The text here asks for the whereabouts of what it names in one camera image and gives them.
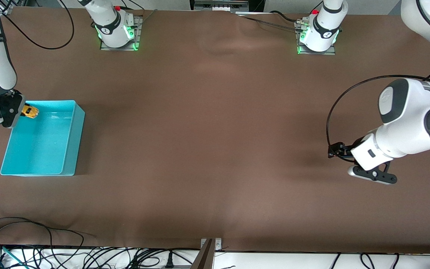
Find turquoise plastic bin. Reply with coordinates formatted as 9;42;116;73
0;100;85;177

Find thin grey cable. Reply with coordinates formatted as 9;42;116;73
140;9;158;27

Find yellow beetle toy car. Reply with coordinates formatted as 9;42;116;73
22;105;39;120

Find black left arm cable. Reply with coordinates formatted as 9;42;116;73
326;0;430;162

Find grey power strip box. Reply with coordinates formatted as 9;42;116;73
190;0;250;12

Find small metal bracket plate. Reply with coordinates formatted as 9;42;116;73
200;238;222;251

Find grey braided cable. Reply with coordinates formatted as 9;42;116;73
236;14;302;33

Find long black looping cable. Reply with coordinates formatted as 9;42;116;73
0;217;85;262

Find brown table cover sheet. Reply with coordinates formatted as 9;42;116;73
0;7;430;254

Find black base cable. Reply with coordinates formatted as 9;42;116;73
269;10;303;24

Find teal cable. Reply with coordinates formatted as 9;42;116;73
0;243;27;269

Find aluminium profile bar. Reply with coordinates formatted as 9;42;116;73
190;239;215;269

